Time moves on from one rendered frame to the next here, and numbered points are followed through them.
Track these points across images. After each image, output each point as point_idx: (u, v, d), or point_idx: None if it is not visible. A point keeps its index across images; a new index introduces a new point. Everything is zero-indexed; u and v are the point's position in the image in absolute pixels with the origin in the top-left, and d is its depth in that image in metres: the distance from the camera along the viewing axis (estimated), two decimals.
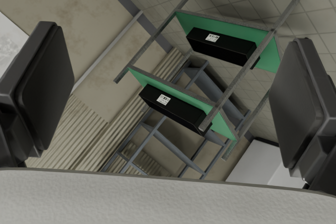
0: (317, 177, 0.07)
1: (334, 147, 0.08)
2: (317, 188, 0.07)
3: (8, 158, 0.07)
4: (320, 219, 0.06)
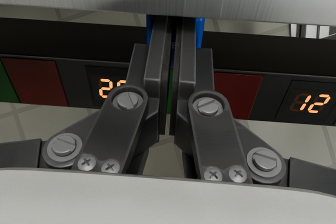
0: (198, 159, 0.07)
1: (192, 123, 0.08)
2: (204, 168, 0.07)
3: (124, 157, 0.07)
4: (320, 219, 0.06)
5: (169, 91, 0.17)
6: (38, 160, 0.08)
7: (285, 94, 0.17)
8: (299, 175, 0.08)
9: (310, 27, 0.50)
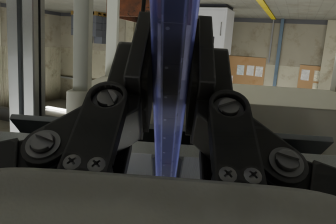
0: (214, 157, 0.08)
1: (211, 121, 0.08)
2: (219, 166, 0.07)
3: (109, 152, 0.08)
4: (320, 219, 0.06)
5: None
6: (17, 159, 0.08)
7: None
8: (322, 179, 0.08)
9: None
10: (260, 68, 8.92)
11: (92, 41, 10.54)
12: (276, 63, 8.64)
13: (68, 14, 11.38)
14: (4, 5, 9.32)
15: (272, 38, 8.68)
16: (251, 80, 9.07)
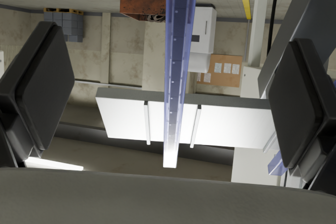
0: (317, 177, 0.07)
1: (334, 147, 0.08)
2: (317, 188, 0.07)
3: (8, 158, 0.07)
4: (320, 219, 0.06)
5: None
6: None
7: None
8: None
9: None
10: (237, 66, 9.31)
11: (67, 39, 10.25)
12: None
13: (39, 11, 10.93)
14: None
15: (247, 37, 9.10)
16: (228, 78, 9.44)
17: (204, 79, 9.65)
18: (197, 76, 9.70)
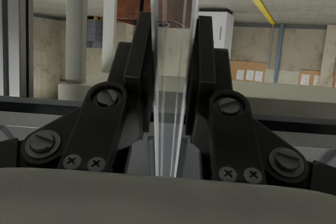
0: (214, 157, 0.08)
1: (211, 121, 0.08)
2: (219, 166, 0.07)
3: (109, 152, 0.08)
4: (320, 219, 0.06)
5: None
6: (17, 159, 0.08)
7: None
8: (322, 179, 0.08)
9: None
10: (260, 73, 8.90)
11: (92, 45, 10.53)
12: (276, 68, 8.62)
13: None
14: None
15: (271, 43, 8.67)
16: None
17: None
18: None
